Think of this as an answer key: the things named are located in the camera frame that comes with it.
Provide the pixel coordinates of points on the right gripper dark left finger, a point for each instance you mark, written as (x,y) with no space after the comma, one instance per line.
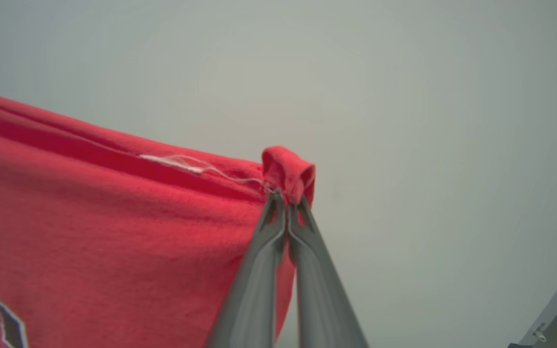
(252,299)

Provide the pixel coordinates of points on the white partition panel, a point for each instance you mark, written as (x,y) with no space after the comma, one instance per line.
(404,96)

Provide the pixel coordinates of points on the red basketball jersey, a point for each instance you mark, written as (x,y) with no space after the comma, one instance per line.
(114,232)

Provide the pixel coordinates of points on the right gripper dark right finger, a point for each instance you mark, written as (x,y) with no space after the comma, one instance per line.
(322,309)

